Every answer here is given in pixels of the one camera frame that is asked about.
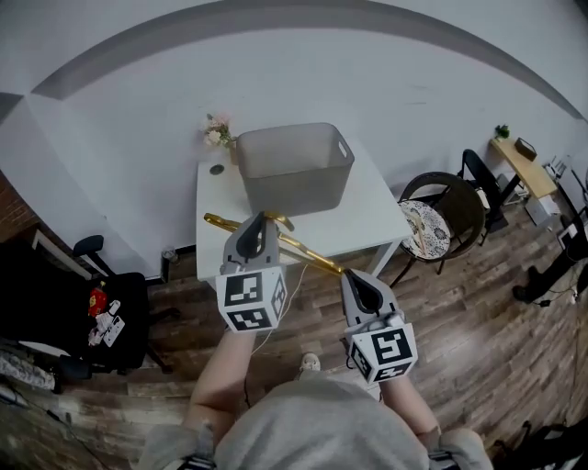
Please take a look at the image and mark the round dark wicker chair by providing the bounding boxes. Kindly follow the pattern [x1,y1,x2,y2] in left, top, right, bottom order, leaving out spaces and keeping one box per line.
[390,171,487,288]

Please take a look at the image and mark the white remote and papers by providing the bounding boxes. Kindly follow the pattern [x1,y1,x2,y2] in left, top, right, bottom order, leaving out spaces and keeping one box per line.
[89,299,126,348]

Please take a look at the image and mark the white drawer cabinet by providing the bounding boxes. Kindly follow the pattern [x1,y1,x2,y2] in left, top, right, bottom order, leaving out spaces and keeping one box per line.
[526,195,562,227]

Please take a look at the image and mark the person's left forearm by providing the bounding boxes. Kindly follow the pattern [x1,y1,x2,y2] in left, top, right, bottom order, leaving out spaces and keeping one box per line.
[183,328,258,435]

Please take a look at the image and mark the person's right forearm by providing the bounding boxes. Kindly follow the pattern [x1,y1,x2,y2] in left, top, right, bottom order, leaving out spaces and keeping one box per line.
[379,378,442,437]

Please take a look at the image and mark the white floor cable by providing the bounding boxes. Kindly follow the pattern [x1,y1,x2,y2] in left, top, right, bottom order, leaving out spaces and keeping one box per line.
[251,263,308,354]

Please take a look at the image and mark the black office chair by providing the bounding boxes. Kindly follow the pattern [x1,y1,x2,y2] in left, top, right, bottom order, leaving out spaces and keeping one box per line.
[0,234,180,382]

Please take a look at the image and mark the red snack packet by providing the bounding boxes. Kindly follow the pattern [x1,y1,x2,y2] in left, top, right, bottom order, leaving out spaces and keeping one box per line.
[87,286,109,318]

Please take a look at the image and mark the patterned seat cushion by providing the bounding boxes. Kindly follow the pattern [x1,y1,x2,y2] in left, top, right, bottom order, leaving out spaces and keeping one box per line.
[398,200,452,258]

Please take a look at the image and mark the small dark floor bin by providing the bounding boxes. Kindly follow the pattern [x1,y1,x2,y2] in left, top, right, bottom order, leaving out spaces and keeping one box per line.
[160,246,180,282]

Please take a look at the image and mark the white square table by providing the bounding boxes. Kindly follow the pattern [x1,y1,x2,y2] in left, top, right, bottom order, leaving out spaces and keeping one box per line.
[195,151,413,295]

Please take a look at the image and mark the pink flowers in vase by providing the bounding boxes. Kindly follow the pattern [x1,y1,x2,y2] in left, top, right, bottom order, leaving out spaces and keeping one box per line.
[200,113,240,166]

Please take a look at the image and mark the black folding chair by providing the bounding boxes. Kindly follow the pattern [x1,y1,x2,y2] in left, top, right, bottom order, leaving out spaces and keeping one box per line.
[457,149,510,247]

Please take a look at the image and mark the light wooden side table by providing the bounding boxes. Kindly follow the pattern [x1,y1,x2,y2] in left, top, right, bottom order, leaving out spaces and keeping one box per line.
[489,137,560,203]

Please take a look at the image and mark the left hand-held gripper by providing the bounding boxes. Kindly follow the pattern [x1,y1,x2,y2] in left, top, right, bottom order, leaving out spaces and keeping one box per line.
[215,211,288,334]

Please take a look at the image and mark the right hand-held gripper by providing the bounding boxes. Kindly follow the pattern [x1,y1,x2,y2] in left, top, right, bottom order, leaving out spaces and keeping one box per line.
[340,269,419,385]

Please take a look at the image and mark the person's grey clothing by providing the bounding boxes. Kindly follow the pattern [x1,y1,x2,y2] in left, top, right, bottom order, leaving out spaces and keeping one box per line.
[137,369,495,470]

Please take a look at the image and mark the grey plastic bin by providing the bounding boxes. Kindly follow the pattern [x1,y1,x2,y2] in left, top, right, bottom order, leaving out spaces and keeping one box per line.
[235,121,356,218]

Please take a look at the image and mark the dark desk with white legs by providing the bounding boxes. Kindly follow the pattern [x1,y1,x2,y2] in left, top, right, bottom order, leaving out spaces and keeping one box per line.
[30,228,94,282]

